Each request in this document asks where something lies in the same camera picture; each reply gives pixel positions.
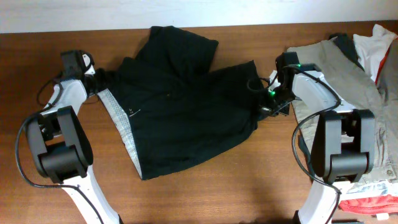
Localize black shorts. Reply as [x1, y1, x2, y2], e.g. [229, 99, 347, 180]
[96, 26, 262, 180]

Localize dark garment under pile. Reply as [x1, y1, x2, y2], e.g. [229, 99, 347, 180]
[328, 33, 364, 71]

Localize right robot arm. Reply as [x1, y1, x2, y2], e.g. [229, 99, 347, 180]
[260, 52, 375, 224]

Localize khaki shorts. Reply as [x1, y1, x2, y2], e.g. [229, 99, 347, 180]
[287, 40, 397, 187]

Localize white garment with red trim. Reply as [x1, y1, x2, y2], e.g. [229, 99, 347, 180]
[353, 24, 397, 83]

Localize white printed garment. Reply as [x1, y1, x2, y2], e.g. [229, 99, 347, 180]
[340, 180, 397, 200]

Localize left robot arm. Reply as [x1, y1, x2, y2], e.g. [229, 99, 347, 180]
[19, 50, 122, 223]

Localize right black cable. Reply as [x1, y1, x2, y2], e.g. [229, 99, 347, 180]
[247, 63, 343, 224]

